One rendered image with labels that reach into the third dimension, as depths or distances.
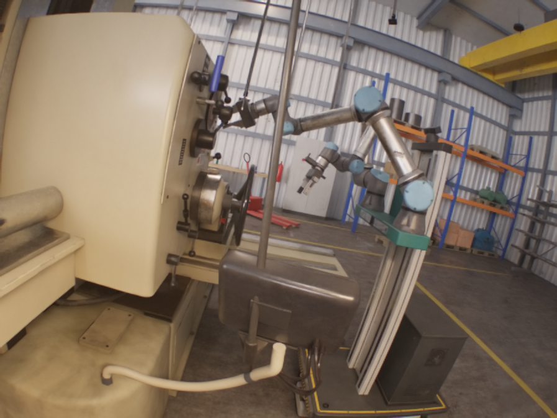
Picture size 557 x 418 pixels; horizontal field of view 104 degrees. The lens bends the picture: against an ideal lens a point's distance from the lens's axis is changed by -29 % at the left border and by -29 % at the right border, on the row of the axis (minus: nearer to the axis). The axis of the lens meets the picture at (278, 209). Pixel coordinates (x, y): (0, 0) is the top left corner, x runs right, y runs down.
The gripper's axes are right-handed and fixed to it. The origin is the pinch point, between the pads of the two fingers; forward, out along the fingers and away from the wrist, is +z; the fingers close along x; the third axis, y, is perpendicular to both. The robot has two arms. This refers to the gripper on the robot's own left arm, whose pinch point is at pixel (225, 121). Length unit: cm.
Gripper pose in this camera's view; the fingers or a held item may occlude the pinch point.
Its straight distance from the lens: 146.3
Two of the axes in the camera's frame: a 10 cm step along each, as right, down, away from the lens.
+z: -9.4, 2.8, 1.7
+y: 0.2, -4.9, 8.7
